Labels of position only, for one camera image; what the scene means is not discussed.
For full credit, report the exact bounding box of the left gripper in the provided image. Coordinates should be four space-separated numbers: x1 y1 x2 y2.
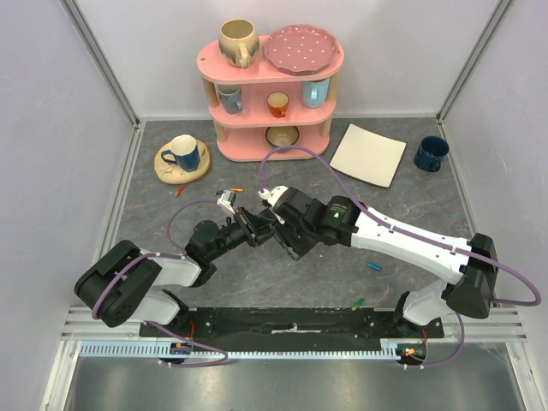
208 205 276 260

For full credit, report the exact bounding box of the black remote control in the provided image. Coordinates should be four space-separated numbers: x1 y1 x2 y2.
270 221 310 261

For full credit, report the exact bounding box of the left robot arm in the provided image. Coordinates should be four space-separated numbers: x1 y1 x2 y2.
74 207 277 337

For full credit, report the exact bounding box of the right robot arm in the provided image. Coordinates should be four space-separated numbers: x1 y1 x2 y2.
259 186 497 337

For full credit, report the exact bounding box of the blue metallic battery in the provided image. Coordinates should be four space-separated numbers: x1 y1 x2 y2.
366 262 382 271

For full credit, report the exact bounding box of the dark patterned bowl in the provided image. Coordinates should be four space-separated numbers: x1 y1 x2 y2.
265 126 300 152

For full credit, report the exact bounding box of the square white plate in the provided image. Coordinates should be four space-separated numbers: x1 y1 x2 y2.
330 124 407 188

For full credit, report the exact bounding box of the green battery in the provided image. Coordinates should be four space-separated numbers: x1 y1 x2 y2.
351 298 365 311

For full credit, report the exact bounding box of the beige round saucer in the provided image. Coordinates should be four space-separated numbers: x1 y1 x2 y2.
154 140 211 185

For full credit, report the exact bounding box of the blue mug cream interior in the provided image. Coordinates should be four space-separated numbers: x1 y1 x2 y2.
160 134 200 172

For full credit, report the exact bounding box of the pink three-tier shelf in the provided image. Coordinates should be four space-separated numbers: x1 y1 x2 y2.
197 41 344 162

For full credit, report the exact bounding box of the small orange cup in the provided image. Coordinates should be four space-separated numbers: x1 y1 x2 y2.
266 92 289 118

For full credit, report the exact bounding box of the light blue mug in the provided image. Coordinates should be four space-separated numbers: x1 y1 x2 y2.
301 78 330 109

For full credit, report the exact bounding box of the grey blue mug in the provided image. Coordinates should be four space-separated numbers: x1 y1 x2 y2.
217 84 243 115

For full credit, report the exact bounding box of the dark blue mug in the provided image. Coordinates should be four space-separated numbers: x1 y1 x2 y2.
414 135 450 172

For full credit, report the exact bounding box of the pink dotted plate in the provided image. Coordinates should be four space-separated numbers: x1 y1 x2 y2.
264 24 341 76

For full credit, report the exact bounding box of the beige ceramic mug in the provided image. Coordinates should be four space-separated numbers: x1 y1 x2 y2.
218 19 260 69

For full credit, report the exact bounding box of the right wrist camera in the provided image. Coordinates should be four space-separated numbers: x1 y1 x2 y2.
258 186 289 224

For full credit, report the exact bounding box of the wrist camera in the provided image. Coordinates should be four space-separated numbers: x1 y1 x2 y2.
258 186 289 224
217 190 236 217

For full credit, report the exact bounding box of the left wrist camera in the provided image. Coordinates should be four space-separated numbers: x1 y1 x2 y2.
217 190 236 217

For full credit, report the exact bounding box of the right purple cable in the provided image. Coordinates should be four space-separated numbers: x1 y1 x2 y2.
259 144 543 369

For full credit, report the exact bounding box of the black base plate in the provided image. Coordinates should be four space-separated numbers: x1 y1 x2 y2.
166 307 444 350

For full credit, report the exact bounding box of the white cable duct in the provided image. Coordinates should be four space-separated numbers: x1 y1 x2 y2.
79 341 401 360

